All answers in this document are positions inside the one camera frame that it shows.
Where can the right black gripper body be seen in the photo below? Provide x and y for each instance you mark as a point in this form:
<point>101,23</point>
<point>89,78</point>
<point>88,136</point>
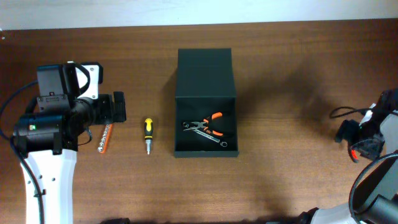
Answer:
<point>366,137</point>

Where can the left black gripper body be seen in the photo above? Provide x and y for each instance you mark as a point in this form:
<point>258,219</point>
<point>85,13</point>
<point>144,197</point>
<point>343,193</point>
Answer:
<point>102,110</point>

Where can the orange black long-nose pliers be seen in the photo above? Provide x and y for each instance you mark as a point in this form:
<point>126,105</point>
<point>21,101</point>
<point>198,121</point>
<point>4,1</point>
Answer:
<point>215,124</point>

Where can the silver ring wrench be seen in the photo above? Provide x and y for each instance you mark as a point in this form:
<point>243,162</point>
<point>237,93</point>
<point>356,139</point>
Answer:
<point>214,139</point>

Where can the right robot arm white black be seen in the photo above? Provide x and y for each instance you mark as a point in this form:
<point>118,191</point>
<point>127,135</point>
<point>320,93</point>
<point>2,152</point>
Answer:
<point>373,196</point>

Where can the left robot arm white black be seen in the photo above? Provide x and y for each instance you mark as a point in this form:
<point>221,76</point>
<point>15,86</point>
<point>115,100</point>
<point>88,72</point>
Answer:
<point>47,144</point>

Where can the yellow black stubby screwdriver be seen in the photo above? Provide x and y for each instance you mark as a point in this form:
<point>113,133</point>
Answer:
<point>148,134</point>

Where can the black open gift box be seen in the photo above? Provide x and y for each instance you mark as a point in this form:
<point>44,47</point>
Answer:
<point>204,85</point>

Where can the orange socket bit rail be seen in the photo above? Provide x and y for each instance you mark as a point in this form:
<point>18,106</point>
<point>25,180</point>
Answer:
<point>105,139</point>

